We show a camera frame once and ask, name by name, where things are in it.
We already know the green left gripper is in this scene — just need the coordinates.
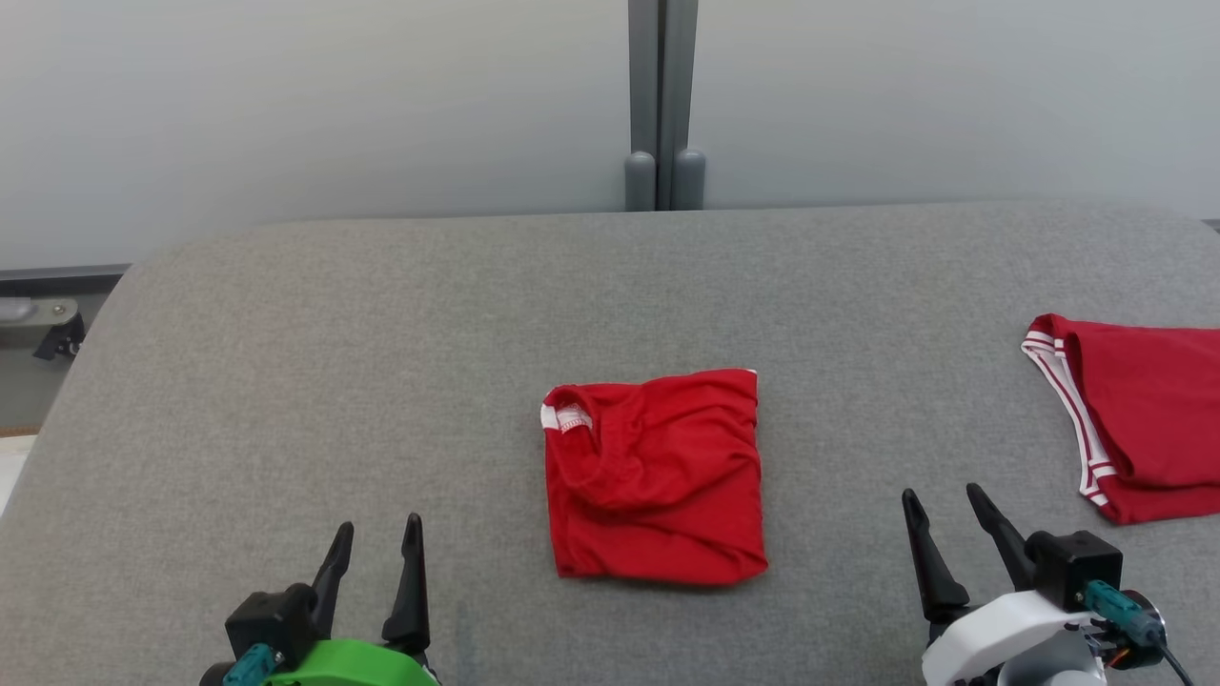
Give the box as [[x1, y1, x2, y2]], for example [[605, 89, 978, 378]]
[[262, 513, 441, 686]]

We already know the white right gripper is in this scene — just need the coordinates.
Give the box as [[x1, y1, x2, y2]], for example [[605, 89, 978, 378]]
[[901, 482, 1111, 686]]

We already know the red Bulls 23 jersey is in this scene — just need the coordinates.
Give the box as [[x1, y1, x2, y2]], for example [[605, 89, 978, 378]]
[[1020, 313, 1220, 527]]

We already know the red shorts white trim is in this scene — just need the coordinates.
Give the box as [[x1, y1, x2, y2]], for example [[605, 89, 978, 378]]
[[540, 368, 770, 587]]

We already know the left camera cable teal plug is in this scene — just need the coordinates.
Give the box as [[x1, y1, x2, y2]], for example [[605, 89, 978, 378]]
[[221, 643, 280, 686]]

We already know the camera cable teal plug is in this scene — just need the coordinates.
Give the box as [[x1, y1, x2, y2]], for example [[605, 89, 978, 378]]
[[1082, 579, 1198, 686], [221, 643, 280, 686]]

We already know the right camera cable teal plug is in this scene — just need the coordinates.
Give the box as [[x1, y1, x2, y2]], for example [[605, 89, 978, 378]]
[[1082, 579, 1198, 686]]

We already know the black bracket piece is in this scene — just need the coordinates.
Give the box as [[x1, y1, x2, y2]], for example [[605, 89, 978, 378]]
[[33, 314, 88, 362]]

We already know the silver metal bracket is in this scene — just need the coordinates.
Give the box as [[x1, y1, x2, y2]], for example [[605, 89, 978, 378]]
[[0, 297, 80, 331]]

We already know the dark grey frame rail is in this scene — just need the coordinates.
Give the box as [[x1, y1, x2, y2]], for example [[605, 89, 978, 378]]
[[0, 264, 132, 298]]

